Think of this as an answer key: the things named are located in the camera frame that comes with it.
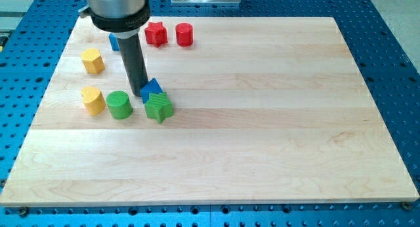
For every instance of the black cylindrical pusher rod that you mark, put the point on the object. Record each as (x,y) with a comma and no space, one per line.
(133,60)

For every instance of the blue cube block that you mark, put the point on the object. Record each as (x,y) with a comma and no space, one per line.
(151,87)

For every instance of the blue block behind rod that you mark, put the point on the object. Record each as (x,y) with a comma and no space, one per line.
(113,41)

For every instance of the red star block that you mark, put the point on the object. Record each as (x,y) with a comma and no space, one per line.
(156,34)

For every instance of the yellow hexagon block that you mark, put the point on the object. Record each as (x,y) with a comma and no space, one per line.
(92,61)

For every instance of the green cylinder block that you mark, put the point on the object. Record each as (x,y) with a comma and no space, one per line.
(119,105)

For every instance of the red cylinder block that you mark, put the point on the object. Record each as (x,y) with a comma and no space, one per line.
(184,34)

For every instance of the yellow rounded block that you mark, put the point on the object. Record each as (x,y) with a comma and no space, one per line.
(93,100)

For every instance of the green star block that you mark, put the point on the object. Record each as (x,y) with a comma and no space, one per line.
(158,107)

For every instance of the blue perforated table plate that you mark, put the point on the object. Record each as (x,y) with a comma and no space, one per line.
(33,51)

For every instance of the wooden board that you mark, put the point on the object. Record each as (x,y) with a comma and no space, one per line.
(266,110)

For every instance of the left board clamp screw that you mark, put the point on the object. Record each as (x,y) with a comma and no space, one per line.
(23,211)

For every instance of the board clamp screw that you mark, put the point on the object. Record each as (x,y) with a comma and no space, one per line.
(406,206)
(23,211)

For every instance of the right board clamp screw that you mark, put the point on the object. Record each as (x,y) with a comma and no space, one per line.
(406,206)

